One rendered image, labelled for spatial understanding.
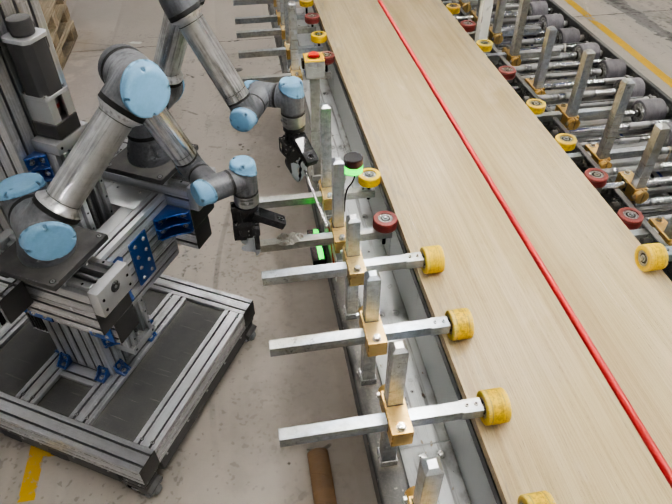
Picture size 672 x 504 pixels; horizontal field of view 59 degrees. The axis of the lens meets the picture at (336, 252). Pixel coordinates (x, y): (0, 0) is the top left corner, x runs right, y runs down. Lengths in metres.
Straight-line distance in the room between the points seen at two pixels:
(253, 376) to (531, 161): 1.44
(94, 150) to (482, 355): 1.07
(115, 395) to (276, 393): 0.64
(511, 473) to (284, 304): 1.72
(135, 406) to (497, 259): 1.42
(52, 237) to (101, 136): 0.26
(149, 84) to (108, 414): 1.37
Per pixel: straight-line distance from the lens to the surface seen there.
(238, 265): 3.11
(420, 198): 2.03
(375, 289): 1.44
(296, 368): 2.64
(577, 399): 1.57
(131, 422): 2.37
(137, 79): 1.42
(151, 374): 2.47
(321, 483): 2.28
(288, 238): 1.91
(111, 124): 1.46
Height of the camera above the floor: 2.12
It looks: 43 degrees down
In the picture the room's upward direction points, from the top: straight up
